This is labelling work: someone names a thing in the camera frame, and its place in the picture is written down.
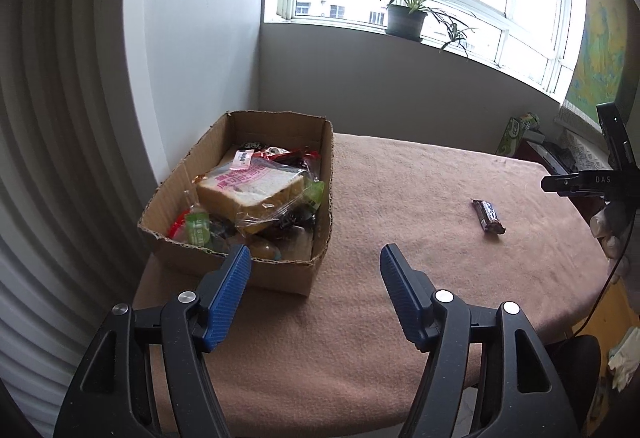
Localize red-edged clear snack wrapper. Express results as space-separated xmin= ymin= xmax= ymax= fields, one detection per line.
xmin=262 ymin=146 xmax=321 ymax=169

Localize dark chocolate bar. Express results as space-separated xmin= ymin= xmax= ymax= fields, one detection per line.
xmin=472 ymin=199 xmax=507 ymax=235

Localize white gloves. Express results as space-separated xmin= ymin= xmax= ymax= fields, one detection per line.
xmin=607 ymin=327 xmax=640 ymax=393

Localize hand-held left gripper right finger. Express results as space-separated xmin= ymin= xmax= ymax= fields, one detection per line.
xmin=379 ymin=244 xmax=581 ymax=438

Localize black cable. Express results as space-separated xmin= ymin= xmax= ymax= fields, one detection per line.
xmin=570 ymin=213 xmax=632 ymax=339

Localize patterned grey cloth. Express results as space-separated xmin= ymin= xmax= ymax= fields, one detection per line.
xmin=555 ymin=128 xmax=608 ymax=171

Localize person's right hand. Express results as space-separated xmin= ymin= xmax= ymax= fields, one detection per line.
xmin=590 ymin=200 xmax=632 ymax=263

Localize brown cardboard box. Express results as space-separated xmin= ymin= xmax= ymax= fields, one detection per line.
xmin=137 ymin=110 xmax=334 ymax=297

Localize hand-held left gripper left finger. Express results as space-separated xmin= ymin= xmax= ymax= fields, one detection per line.
xmin=52 ymin=244 xmax=252 ymax=438

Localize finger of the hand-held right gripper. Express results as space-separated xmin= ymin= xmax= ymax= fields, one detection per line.
xmin=541 ymin=170 xmax=596 ymax=197

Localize white ribbed panel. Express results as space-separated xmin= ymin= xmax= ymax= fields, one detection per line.
xmin=0 ymin=0 xmax=166 ymax=419

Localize green candy packet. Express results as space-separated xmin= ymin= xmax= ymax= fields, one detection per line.
xmin=182 ymin=210 xmax=213 ymax=246

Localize wall map poster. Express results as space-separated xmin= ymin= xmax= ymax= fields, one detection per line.
xmin=564 ymin=0 xmax=640 ymax=111

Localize potted spider plant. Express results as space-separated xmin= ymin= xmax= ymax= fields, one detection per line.
xmin=385 ymin=0 xmax=478 ymax=61

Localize packaged bread slice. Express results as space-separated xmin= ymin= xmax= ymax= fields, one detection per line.
xmin=195 ymin=165 xmax=307 ymax=223

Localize green tissue box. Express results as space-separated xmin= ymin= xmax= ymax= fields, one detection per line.
xmin=495 ymin=112 xmax=541 ymax=157

